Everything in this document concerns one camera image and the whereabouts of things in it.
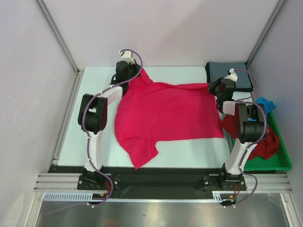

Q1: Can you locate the pink t shirt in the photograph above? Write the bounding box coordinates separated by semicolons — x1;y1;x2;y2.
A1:
114;70;224;169

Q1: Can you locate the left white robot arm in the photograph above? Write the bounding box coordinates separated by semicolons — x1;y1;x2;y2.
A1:
78;60;142;189

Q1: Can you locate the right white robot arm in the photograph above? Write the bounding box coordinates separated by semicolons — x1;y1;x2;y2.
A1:
208;76;268;191

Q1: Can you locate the folded black t shirt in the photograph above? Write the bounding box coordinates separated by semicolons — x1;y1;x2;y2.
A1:
205;61;254;92

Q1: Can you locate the blue t shirt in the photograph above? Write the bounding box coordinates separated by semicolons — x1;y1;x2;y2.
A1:
255;97;276;115

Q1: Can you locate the dark red t shirt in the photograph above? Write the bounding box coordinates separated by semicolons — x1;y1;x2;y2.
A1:
220;115;280;160

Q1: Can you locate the green plastic bin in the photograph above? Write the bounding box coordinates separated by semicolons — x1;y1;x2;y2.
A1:
244;112;292;173

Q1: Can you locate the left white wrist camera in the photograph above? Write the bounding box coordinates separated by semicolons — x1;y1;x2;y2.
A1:
119;50;134;64

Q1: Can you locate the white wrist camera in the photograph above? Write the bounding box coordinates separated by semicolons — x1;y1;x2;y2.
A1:
225;69;238;82
119;50;134;64

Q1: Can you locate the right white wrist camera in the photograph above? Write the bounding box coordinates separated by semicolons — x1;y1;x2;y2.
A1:
225;69;238;82

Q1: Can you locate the left aluminium frame post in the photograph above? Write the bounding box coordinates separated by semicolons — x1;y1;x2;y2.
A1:
34;0;80;73

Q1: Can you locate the aluminium frame post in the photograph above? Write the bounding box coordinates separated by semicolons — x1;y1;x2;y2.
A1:
246;0;287;68
34;0;80;73

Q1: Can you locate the right aluminium frame post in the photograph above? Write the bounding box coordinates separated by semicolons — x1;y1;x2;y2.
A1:
246;0;287;68

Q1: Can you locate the white cable duct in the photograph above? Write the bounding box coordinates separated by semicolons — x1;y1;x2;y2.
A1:
44;190;240;203

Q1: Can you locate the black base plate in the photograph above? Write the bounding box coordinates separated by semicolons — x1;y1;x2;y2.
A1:
47;165;251;200

